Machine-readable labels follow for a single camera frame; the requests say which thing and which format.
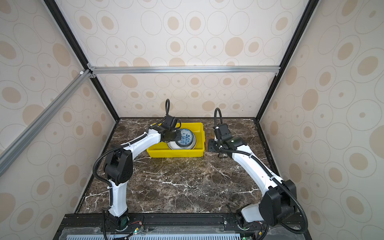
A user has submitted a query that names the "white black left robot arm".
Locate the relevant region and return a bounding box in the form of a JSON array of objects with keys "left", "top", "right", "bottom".
[{"left": 93, "top": 115, "right": 182, "bottom": 219}]

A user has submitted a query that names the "horizontal aluminium frame bar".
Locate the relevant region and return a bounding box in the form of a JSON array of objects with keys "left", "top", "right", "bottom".
[{"left": 90, "top": 66, "right": 280, "bottom": 74}]

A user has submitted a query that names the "yellow plastic bin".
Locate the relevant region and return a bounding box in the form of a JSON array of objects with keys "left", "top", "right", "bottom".
[{"left": 147, "top": 123, "right": 206, "bottom": 158}]

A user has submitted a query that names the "white black-striped-rim plate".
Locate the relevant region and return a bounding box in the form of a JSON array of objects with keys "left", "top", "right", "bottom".
[{"left": 167, "top": 133, "right": 197, "bottom": 150}]

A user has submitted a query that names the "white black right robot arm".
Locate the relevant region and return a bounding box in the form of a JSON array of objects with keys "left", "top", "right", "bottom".
[{"left": 209, "top": 124, "right": 309, "bottom": 235}]

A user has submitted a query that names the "diagonal aluminium frame bar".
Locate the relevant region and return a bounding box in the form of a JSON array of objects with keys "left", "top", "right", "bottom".
[{"left": 1, "top": 70, "right": 91, "bottom": 175}]

